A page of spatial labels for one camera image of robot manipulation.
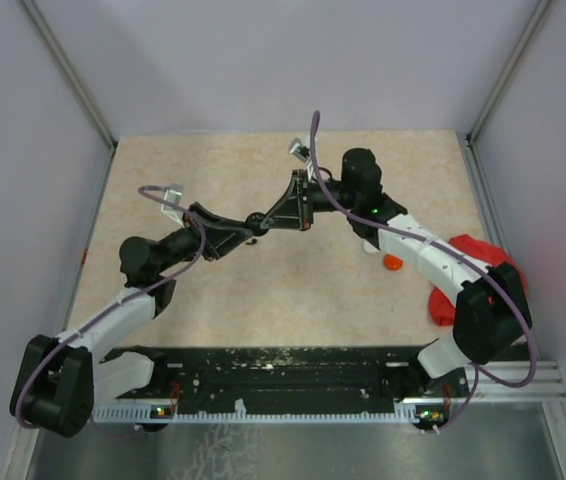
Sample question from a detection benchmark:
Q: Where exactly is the white earbud charging case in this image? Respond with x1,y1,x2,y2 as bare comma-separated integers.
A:
362,241,379,255

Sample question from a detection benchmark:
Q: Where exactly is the red cloth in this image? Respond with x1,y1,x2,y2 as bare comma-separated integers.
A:
428,234,528,327

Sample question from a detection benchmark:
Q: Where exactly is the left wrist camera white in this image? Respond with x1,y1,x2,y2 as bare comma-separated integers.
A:
160,183,183,226

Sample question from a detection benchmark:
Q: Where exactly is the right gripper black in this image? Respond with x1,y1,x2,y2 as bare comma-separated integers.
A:
261,169,358,230

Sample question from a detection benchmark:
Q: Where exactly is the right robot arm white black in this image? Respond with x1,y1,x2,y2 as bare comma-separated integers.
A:
259,142,531,396

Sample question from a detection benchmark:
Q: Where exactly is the aluminium frame post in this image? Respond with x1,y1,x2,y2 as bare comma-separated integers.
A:
465,0,557,146
17,0,117,151

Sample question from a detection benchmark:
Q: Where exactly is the right aluminium frame post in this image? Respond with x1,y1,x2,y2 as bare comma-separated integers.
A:
465,0,557,146

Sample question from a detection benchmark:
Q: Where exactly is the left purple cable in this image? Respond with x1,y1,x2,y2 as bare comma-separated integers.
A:
15,184,208,429

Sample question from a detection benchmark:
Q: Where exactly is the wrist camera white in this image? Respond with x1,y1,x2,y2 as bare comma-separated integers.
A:
288,137,314,178
160,183,183,226

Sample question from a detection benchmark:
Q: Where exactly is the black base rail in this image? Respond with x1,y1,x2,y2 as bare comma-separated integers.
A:
122,346,468,415

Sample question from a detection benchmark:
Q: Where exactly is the white cable duct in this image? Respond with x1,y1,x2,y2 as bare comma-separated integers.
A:
92,400,442,425

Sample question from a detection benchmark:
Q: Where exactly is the left aluminium frame post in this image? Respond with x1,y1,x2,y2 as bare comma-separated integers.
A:
17,0,117,151

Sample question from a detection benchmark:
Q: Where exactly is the purple cable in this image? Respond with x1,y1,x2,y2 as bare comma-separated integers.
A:
309,110,538,389
15,184,208,429

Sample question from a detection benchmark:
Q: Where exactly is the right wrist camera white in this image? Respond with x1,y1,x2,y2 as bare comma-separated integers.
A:
288,137,314,178

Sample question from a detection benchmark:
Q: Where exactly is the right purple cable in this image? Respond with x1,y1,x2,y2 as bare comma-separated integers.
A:
309,110,538,389

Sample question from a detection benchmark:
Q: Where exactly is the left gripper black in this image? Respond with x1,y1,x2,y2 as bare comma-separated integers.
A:
155,201,254,275

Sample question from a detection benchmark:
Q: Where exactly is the orange earbud charging case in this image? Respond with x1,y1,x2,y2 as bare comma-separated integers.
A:
383,254,404,271

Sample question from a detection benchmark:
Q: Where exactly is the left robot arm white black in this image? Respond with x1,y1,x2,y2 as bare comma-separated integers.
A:
9,203,264,438

